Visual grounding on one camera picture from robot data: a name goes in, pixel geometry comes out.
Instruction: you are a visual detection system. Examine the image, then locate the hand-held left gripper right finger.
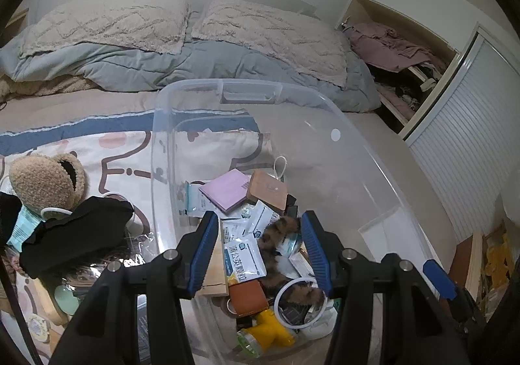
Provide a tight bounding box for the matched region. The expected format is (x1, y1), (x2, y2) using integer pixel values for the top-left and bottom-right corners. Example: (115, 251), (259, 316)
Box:
(301, 210), (474, 365)

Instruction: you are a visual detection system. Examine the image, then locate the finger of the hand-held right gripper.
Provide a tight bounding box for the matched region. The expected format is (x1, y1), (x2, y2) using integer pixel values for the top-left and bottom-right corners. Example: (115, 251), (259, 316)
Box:
(422, 259), (488, 333)

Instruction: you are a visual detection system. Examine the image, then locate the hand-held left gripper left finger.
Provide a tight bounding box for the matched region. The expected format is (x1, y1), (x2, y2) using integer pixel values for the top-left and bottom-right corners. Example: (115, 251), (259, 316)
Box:
(49, 210), (220, 365)

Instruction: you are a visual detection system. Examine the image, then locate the leopard print scrunchie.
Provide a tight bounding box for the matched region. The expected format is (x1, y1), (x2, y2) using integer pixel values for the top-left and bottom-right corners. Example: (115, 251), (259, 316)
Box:
(258, 215), (326, 304)

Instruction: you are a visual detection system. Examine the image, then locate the brown case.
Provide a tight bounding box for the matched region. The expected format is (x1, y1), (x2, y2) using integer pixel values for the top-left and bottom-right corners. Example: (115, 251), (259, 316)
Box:
(246, 170), (289, 211)

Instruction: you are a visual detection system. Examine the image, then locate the clear plastic storage box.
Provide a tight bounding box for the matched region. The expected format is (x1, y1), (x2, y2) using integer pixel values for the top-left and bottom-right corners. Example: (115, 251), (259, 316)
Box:
(149, 79), (433, 365)

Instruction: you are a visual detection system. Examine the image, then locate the wooden plank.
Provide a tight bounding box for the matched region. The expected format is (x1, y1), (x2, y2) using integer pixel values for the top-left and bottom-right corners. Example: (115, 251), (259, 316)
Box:
(463, 229), (486, 292)

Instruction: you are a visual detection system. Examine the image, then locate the small white sachet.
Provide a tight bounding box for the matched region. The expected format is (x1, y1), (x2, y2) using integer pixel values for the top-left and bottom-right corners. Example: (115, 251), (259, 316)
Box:
(246, 202), (281, 236)
(221, 219), (248, 244)

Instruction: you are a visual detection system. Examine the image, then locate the large white sachet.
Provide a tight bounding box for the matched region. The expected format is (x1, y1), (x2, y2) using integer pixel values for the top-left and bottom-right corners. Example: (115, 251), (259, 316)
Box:
(223, 237), (267, 286)

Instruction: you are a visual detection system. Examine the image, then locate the yellow packaging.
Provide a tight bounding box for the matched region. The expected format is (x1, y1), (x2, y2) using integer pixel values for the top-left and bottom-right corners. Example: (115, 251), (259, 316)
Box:
(481, 219), (513, 296)

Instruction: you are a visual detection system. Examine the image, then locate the orange brown wallet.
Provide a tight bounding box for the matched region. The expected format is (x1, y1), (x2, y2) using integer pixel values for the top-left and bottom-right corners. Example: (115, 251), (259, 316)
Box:
(227, 279), (271, 317)

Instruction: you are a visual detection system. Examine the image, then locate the purple notepad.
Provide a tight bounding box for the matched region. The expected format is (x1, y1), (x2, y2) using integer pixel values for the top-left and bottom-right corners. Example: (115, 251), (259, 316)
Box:
(198, 169), (251, 214)

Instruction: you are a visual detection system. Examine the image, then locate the yellow flashlight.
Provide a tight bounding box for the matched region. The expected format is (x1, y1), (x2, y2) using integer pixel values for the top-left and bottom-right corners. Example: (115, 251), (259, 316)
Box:
(237, 308), (296, 358)

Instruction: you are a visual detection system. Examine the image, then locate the black cloth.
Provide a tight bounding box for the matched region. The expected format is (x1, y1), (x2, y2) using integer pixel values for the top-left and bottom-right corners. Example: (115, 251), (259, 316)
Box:
(18, 197), (136, 278)

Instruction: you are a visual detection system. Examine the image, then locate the white shutter door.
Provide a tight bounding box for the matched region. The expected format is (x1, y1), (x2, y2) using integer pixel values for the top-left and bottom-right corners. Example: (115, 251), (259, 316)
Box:
(404, 23), (520, 244)

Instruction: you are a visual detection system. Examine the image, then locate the beige fuzzy hat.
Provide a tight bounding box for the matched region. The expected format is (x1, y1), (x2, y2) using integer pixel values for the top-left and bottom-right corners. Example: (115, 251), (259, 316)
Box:
(8, 153), (86, 211)

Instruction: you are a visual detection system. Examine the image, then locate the white tape roll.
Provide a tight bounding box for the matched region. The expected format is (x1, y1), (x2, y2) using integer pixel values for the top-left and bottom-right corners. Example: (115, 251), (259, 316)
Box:
(26, 314), (51, 341)

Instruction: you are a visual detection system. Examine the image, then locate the teal wipes packet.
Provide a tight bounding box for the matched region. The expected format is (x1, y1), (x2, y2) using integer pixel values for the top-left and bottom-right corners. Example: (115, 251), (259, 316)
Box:
(6, 204), (45, 250)

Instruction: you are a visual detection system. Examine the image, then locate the dark clothes pile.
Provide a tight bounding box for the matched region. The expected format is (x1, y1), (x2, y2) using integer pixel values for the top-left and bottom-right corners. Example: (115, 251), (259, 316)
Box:
(366, 60), (441, 114)

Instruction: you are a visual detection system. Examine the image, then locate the beige bed mattress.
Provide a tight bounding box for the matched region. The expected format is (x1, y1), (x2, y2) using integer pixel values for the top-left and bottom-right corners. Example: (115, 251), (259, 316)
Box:
(0, 84), (504, 365)

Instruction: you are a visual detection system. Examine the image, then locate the grey duvet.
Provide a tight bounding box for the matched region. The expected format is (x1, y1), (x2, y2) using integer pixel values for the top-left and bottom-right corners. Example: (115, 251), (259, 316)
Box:
(0, 37), (384, 114)

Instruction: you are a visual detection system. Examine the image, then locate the pink clothes pile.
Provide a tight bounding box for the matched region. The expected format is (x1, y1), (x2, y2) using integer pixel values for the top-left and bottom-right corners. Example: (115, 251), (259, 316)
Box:
(343, 21), (443, 73)

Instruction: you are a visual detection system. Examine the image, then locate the beige textured pillow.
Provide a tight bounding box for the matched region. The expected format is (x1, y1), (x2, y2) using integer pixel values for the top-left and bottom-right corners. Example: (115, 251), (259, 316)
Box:
(18, 0), (191, 61)
(191, 0), (350, 89)

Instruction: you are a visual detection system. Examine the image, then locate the beige fluffy blanket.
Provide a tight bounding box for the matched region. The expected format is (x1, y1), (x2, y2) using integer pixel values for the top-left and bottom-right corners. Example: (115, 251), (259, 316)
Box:
(0, 74), (98, 99)

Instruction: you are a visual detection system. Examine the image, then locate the wooden closet shelf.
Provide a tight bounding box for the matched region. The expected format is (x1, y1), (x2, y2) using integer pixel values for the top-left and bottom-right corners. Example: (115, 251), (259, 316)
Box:
(337, 0), (466, 134)

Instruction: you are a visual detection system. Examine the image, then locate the white bangle ring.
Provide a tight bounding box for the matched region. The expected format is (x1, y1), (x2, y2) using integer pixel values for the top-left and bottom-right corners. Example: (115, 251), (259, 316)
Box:
(274, 277), (328, 329)

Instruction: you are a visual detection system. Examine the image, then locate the white cable loop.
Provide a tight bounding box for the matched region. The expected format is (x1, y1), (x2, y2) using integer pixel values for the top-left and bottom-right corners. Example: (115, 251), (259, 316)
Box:
(273, 155), (289, 181)

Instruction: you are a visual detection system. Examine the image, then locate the white plastic ring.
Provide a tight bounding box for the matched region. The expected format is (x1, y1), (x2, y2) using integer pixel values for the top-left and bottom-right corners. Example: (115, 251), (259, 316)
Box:
(40, 192), (137, 236)

